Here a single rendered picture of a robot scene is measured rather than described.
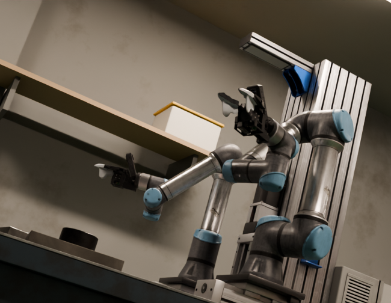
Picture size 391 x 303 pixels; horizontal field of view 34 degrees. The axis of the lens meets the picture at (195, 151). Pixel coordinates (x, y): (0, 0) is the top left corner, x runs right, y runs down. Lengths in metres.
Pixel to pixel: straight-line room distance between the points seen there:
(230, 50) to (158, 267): 1.80
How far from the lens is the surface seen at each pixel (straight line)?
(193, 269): 2.60
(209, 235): 2.62
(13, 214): 4.27
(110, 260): 1.36
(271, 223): 2.20
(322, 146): 2.24
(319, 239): 2.11
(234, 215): 4.83
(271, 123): 1.94
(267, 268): 2.15
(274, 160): 1.97
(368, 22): 4.71
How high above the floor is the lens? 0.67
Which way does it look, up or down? 19 degrees up
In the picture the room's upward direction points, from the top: 16 degrees clockwise
